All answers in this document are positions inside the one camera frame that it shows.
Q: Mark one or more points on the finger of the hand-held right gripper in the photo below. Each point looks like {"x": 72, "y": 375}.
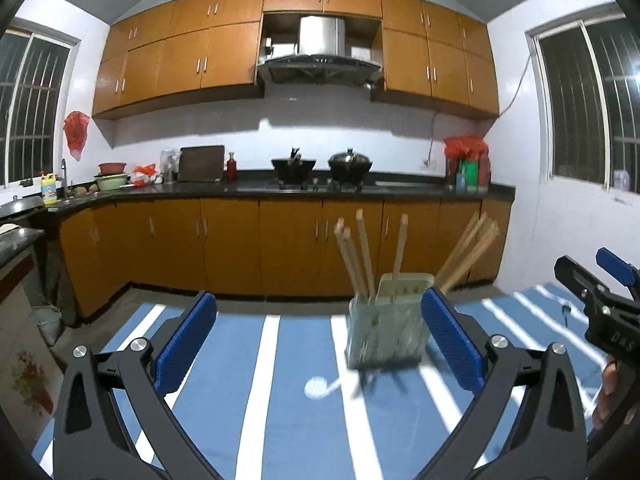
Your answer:
{"x": 617, "y": 265}
{"x": 575, "y": 277}

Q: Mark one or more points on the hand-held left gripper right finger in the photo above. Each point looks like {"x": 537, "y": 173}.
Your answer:
{"x": 452, "y": 345}

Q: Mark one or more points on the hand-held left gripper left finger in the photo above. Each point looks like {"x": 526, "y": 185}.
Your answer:
{"x": 182, "y": 345}

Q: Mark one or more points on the green plastic utensil holder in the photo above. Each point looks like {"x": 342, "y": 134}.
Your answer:
{"x": 385, "y": 330}

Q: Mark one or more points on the wooden chopstick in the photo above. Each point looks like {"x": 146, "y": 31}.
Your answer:
{"x": 460, "y": 242}
{"x": 366, "y": 250}
{"x": 470, "y": 237}
{"x": 357, "y": 265}
{"x": 404, "y": 245}
{"x": 349, "y": 255}
{"x": 479, "y": 240}
{"x": 480, "y": 252}

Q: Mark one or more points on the person's right hand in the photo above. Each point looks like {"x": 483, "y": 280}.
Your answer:
{"x": 607, "y": 385}

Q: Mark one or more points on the dark metal spoon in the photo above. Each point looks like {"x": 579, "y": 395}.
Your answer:
{"x": 566, "y": 312}

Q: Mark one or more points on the clear bottle on windowsill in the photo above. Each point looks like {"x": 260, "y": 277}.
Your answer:
{"x": 621, "y": 181}

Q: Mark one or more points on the wooden lower kitchen cabinets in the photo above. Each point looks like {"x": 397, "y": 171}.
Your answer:
{"x": 230, "y": 250}

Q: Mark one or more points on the wooden kitchen cabinets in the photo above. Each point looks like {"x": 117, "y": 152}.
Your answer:
{"x": 165, "y": 60}
{"x": 230, "y": 250}

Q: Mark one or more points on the blue white striped tablecloth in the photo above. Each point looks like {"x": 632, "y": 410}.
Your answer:
{"x": 295, "y": 435}

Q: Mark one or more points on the green box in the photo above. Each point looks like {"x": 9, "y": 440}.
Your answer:
{"x": 469, "y": 175}

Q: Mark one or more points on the floral printed panel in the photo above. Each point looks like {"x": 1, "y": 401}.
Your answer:
{"x": 27, "y": 360}

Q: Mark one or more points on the black kitchen countertop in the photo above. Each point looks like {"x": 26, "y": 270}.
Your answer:
{"x": 410, "y": 190}

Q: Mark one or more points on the red plastic bag over bottles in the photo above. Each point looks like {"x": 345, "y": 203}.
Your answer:
{"x": 465, "y": 147}

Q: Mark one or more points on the red and white bag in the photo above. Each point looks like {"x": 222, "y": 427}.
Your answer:
{"x": 144, "y": 172}

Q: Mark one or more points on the green basin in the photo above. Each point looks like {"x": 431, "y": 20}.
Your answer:
{"x": 111, "y": 182}

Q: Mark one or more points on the dark cutting board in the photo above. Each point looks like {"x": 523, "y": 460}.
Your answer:
{"x": 201, "y": 164}

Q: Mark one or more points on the red sauce bottle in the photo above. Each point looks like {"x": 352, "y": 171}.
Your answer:
{"x": 231, "y": 167}

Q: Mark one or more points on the red basin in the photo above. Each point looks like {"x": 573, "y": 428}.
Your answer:
{"x": 112, "y": 168}

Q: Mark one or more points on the yellow detergent bottle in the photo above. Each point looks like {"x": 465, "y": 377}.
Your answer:
{"x": 49, "y": 191}

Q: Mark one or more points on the metal faucet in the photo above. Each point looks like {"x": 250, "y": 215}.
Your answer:
{"x": 64, "y": 177}

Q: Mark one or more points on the black wok with lid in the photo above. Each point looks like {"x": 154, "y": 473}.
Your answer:
{"x": 350, "y": 162}

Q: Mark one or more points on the metal pot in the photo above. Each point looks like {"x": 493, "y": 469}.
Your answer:
{"x": 22, "y": 205}

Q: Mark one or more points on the hanging red plastic bag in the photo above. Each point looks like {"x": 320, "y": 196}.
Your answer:
{"x": 76, "y": 132}

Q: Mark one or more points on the wooden upper kitchen cabinets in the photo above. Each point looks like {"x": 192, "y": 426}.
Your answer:
{"x": 165, "y": 60}

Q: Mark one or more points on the steel range hood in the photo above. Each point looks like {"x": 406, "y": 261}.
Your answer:
{"x": 320, "y": 47}

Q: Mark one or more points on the barred window with white frame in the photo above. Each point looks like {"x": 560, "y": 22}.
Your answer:
{"x": 580, "y": 105}
{"x": 30, "y": 110}

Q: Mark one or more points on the white wall socket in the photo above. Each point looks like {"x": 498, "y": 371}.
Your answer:
{"x": 430, "y": 164}

